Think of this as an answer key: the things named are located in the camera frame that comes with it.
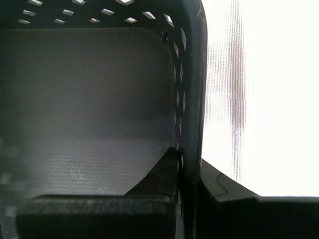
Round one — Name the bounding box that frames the black perforated plastic basket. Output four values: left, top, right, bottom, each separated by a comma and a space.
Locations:
0, 0, 209, 239

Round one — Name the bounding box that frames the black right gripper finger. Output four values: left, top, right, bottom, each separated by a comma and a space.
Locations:
196, 158, 319, 239
16, 146, 181, 239

